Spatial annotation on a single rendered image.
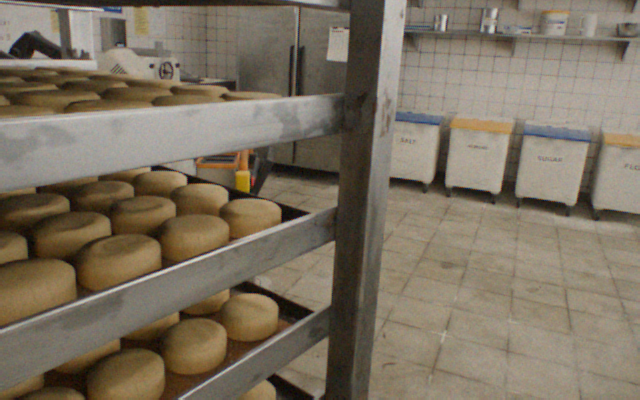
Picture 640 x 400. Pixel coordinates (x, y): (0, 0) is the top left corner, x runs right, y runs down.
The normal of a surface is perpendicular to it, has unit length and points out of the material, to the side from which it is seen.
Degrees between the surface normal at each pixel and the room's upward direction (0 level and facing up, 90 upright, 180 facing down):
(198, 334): 0
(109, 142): 90
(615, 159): 91
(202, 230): 0
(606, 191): 93
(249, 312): 0
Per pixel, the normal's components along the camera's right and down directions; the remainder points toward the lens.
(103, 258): 0.05, -0.96
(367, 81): -0.62, 0.18
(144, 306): 0.78, 0.21
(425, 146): -0.31, 0.27
